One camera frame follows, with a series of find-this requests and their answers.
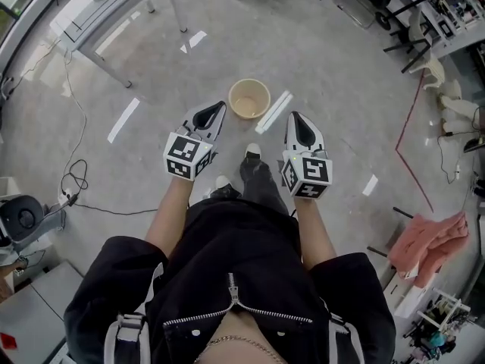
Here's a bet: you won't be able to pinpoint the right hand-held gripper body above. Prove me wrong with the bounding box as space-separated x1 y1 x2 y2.
280 143 334 201

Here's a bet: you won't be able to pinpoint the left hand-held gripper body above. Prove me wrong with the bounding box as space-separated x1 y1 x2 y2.
163 121 221 182

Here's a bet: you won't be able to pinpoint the beige round wastebasket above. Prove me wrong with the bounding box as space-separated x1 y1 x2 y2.
228 78 272 122

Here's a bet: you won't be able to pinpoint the person's right forearm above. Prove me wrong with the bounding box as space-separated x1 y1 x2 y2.
295 196 339 271

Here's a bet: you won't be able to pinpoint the person's left forearm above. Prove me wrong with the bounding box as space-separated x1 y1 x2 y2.
143 175 199 258

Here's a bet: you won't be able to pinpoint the person's dark grey trousers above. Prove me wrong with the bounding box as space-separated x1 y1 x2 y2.
206 156 289 216

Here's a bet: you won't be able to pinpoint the white power strip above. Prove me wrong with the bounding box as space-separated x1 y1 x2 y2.
57 190 80 209

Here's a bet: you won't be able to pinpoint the person's black zip jacket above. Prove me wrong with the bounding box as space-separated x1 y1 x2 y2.
63 197 398 364

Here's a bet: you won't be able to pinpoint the grey metal-leg table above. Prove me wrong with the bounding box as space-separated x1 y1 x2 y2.
48 0 190 89

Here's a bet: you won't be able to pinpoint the pink cloth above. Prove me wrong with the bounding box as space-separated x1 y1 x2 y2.
389 210 471 288

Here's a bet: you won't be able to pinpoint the white plastic chair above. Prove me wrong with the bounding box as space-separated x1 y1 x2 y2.
407 8 447 91

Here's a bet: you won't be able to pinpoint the white cardboard box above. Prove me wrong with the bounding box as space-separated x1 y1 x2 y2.
382 271 437 319

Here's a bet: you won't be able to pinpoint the grey machine with black disc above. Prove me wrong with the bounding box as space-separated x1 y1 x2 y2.
0 193 67 256

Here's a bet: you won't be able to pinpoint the light grey table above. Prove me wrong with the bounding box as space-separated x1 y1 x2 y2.
0 260 85 364

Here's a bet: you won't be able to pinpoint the red square label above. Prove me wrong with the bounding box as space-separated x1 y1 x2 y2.
0 331 17 353

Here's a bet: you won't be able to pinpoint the black floor cable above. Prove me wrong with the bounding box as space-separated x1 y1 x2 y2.
60 39 160 216

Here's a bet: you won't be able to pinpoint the black metal stand frame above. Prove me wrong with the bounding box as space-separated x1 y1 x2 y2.
383 35 433 74

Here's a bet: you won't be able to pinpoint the thin black cable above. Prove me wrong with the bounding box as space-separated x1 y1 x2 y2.
436 105 485 185

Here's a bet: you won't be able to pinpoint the grey backpack strap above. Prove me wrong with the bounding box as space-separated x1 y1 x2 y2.
328 312 359 364
103 312 149 364

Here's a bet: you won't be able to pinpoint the gold chain necklace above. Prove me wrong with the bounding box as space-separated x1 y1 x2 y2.
193 334 289 364

